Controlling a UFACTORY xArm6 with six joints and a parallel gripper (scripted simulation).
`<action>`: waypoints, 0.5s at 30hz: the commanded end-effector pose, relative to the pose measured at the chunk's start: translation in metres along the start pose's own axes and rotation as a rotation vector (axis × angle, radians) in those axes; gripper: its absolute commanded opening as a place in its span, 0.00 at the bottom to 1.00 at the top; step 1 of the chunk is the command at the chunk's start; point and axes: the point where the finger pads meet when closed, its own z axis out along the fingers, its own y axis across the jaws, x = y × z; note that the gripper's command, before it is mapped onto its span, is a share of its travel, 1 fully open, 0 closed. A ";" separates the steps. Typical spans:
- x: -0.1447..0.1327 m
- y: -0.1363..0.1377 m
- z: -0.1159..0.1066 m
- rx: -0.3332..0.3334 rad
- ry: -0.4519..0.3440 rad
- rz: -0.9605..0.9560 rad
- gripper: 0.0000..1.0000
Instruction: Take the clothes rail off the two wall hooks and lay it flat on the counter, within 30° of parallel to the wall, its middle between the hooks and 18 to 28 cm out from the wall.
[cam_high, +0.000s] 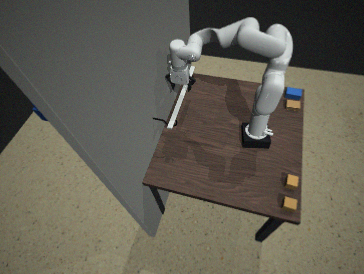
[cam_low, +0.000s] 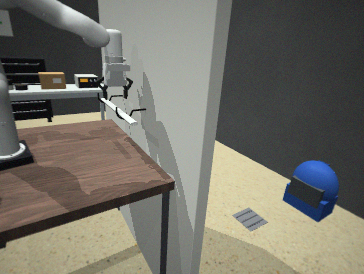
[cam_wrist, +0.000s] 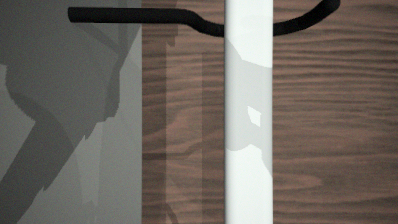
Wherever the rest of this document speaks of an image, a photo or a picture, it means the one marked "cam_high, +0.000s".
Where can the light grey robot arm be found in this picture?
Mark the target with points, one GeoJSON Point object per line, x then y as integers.
{"type": "Point", "coordinates": [271, 44]}

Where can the grey wall panel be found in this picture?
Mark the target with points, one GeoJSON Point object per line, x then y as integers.
{"type": "Point", "coordinates": [96, 71]}

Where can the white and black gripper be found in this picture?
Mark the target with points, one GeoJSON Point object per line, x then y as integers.
{"type": "Point", "coordinates": [182, 77]}

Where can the blue block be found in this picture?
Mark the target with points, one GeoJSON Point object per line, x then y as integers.
{"type": "Point", "coordinates": [293, 93]}

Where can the white long bar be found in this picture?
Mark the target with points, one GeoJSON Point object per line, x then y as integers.
{"type": "Point", "coordinates": [179, 102]}

